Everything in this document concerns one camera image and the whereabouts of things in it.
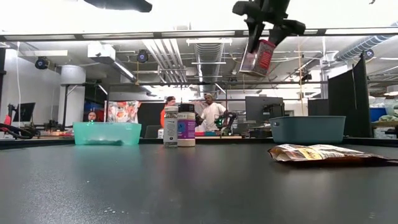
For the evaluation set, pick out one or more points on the black table mat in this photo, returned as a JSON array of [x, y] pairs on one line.
[[199, 193]]

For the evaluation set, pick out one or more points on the brown spice packet white label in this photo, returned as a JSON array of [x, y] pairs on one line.
[[317, 153]]

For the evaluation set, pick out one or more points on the ribbed ceiling duct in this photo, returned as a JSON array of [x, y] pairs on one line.
[[209, 62]]

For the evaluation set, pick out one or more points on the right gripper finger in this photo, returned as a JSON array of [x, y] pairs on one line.
[[255, 34], [286, 29]]

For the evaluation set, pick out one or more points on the floral cloth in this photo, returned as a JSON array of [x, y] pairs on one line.
[[122, 112]]

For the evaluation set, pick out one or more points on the blue-grey plastic bin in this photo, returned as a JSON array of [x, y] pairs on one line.
[[308, 130]]

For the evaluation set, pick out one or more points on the white-lid herb spice jar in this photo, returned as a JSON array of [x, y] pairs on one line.
[[170, 127]]

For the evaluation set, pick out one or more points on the teal plastic bin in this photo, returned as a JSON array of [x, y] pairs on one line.
[[109, 132]]

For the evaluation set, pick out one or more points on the silver flexible duct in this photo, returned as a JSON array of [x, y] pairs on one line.
[[357, 46]]

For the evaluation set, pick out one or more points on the person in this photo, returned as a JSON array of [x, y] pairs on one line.
[[162, 118], [213, 115], [92, 117]]

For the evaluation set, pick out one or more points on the white box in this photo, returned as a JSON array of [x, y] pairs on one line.
[[160, 133]]

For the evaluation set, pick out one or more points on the red-lid spice tin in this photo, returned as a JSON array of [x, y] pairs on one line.
[[258, 62]]

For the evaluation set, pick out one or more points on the black computer monitor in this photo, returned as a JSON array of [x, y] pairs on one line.
[[259, 109], [25, 112]]

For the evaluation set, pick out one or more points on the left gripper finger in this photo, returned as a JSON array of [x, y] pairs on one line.
[[130, 5]]

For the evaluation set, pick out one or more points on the overhead frame beam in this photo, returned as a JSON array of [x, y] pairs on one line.
[[158, 35]]

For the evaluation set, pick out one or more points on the round black ceiling lamp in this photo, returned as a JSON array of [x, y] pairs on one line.
[[369, 54], [142, 56], [41, 63]]

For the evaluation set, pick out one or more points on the white ceiling unit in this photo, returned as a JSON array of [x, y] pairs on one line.
[[101, 51]]

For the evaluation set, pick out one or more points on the blue tub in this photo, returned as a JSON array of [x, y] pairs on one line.
[[377, 114]]

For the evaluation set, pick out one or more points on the black partition panel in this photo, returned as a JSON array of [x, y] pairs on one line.
[[348, 102]]

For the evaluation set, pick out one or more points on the black-lid jar purple label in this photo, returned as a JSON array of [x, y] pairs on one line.
[[186, 129]]

